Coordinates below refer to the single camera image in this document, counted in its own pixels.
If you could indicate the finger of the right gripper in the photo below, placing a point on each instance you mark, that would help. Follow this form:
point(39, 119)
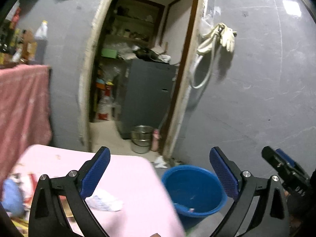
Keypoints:
point(280, 164)
point(286, 156)

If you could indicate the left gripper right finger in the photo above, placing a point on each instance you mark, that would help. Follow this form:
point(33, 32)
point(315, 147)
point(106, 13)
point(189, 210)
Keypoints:
point(271, 216)

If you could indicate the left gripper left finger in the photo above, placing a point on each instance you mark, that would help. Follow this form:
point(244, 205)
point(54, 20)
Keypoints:
point(47, 217)

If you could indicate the blue plastic bucket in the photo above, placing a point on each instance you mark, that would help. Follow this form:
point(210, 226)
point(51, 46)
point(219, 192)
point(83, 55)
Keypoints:
point(196, 193)

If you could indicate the pink foam table mat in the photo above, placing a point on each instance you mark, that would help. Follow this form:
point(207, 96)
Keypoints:
point(130, 184)

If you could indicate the red checked cloth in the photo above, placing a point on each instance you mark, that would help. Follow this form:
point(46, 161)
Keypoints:
point(25, 112)

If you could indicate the stainless steel pot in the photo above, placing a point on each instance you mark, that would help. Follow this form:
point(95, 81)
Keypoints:
point(141, 139)

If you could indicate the white rubber gloves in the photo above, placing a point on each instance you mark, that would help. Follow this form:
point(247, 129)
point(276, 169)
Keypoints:
point(221, 34)

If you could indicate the white red sack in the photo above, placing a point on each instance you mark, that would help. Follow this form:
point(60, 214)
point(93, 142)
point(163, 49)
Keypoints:
point(104, 105)

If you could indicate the grey metal cabinet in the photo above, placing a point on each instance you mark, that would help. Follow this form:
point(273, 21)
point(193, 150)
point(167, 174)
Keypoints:
point(143, 95)

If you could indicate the green plastic box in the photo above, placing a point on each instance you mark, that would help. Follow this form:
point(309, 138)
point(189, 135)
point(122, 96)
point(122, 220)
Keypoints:
point(109, 53)

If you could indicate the large dark liquid bottle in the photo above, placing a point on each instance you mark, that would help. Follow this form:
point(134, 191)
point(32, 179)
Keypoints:
point(41, 39)

